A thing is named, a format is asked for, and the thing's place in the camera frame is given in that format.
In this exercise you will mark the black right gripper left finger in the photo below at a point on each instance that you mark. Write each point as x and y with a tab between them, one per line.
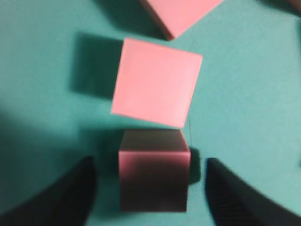
67	202

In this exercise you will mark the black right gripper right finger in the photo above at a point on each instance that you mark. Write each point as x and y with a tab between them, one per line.
232	202

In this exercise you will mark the pink cube front row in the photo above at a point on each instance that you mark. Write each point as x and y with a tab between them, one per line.
155	83

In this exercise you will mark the green cloth backdrop and cover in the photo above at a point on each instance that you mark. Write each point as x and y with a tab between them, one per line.
58	64

